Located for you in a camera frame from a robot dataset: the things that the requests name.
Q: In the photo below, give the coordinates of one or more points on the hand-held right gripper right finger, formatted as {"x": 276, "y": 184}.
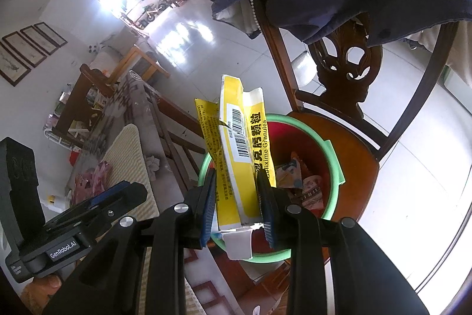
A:
{"x": 267, "y": 215}

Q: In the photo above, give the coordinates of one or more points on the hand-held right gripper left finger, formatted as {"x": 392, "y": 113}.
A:
{"x": 206, "y": 211}

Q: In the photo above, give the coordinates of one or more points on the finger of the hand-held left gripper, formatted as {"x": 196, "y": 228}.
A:
{"x": 107, "y": 195}
{"x": 110, "y": 210}

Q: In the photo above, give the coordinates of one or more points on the yellow white medicine box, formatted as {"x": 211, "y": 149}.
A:
{"x": 239, "y": 160}

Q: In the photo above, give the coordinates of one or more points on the red bucket green rim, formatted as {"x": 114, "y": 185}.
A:
{"x": 317, "y": 156}

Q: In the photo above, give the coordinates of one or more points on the yellow foil sachet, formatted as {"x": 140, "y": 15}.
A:
{"x": 207, "y": 126}

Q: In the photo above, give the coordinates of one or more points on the person's left hand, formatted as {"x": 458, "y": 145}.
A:
{"x": 42, "y": 289}

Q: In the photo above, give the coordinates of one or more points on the crumpled pink foil wrapper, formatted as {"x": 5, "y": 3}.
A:
{"x": 92, "y": 178}

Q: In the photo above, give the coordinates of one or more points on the beige striped table mat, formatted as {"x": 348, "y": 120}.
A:
{"x": 129, "y": 152}

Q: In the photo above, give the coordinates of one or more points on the dark wooden shelf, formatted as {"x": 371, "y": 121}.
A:
{"x": 84, "y": 93}

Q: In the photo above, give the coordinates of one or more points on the carved wooden chair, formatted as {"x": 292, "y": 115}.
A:
{"x": 350, "y": 138}

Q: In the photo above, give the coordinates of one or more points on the framed picture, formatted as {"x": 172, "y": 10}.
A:
{"x": 40, "y": 40}
{"x": 13, "y": 66}
{"x": 25, "y": 49}
{"x": 51, "y": 34}

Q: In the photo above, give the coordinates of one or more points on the light wooden stool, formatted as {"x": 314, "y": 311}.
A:
{"x": 142, "y": 58}

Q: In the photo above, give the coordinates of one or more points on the bicycle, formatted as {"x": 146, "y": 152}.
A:
{"x": 152, "y": 12}

